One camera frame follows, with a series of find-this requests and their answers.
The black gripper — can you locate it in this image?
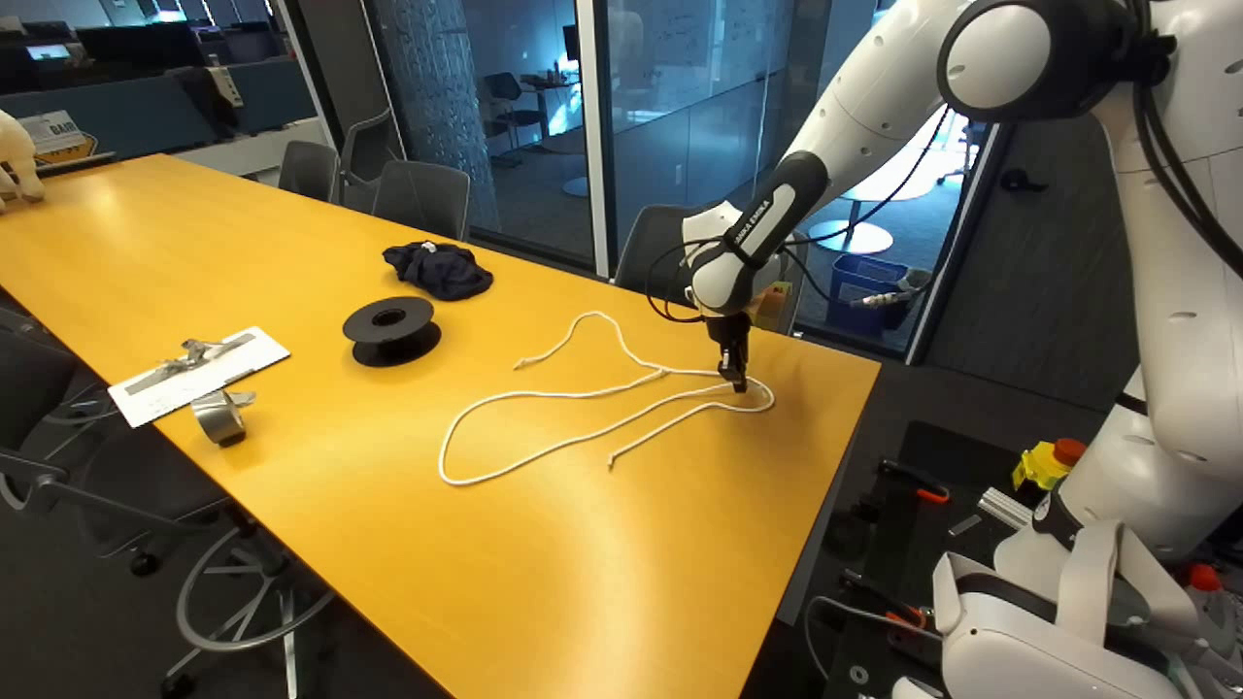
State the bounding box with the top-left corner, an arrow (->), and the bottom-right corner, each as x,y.
704,306 -> 752,394

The white string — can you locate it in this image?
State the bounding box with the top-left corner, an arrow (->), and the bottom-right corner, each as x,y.
436,306 -> 779,493

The grey office chair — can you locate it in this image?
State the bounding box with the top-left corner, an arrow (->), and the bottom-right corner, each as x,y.
274,135 -> 345,205
611,201 -> 801,337
0,302 -> 343,699
367,155 -> 477,245
334,106 -> 407,185

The yellow red emergency stop button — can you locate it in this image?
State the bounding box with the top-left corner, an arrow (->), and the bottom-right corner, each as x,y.
1009,433 -> 1091,498

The black filament spool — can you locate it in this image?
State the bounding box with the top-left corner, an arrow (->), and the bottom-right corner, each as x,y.
339,291 -> 446,374

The white VR headset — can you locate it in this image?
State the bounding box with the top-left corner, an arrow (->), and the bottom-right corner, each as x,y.
928,517 -> 1210,699

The silver metal tape roll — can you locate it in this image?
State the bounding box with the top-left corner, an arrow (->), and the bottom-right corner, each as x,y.
191,384 -> 258,449

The small cardboard box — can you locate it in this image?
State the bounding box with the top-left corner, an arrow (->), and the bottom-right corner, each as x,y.
16,108 -> 95,170

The white plush toy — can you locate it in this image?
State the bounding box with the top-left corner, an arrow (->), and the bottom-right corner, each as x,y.
0,108 -> 51,205

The red handled tool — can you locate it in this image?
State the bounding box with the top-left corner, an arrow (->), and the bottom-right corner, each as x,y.
879,607 -> 940,635

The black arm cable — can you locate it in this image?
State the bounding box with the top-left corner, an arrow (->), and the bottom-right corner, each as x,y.
642,0 -> 1243,326

